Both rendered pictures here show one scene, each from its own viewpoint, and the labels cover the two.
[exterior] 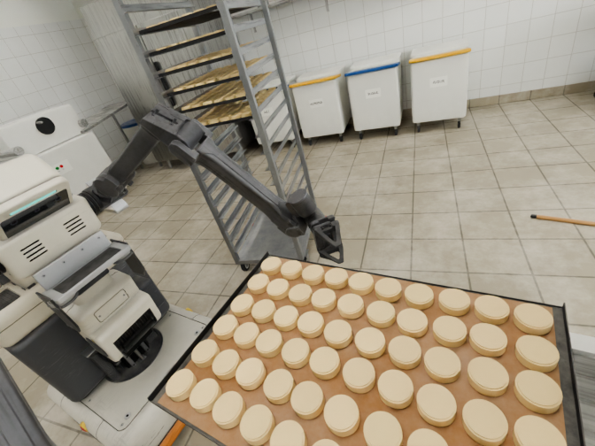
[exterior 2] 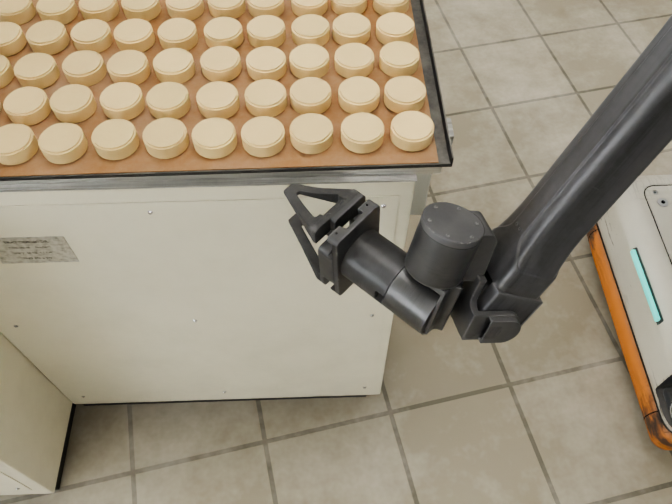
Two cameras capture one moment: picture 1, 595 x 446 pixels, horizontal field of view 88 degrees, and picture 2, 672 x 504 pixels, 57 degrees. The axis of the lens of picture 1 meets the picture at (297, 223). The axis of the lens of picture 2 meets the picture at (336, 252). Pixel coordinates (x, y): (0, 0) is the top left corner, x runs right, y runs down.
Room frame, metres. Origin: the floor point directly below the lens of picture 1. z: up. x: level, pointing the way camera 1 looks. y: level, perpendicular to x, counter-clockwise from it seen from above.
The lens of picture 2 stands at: (0.93, -0.31, 1.44)
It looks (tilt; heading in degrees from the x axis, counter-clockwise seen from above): 57 degrees down; 140
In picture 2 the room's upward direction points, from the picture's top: straight up
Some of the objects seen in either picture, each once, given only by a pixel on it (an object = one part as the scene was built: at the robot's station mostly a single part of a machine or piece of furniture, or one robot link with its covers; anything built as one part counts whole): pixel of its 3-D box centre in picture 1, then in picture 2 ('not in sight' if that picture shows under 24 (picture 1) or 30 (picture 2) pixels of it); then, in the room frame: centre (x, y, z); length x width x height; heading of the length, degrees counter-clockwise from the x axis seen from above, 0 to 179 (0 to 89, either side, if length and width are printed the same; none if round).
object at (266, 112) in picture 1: (276, 115); not in sight; (4.24, -0.15, 0.39); 0.64 x 0.54 x 0.77; 156
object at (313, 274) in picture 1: (312, 274); (311, 133); (0.52, 0.00, 0.91); 0.05 x 0.05 x 0.02
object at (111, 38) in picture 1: (184, 82); not in sight; (4.62, 0.89, 1.03); 1.40 x 0.91 x 2.05; 63
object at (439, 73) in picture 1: (438, 88); not in sight; (3.36, -1.89, 0.39); 0.64 x 0.54 x 0.77; 151
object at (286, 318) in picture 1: (286, 318); (309, 61); (0.42, 0.07, 0.91); 0.05 x 0.05 x 0.02
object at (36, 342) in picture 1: (85, 306); not in sight; (1.10, 0.99, 0.59); 0.55 x 0.34 x 0.83; 142
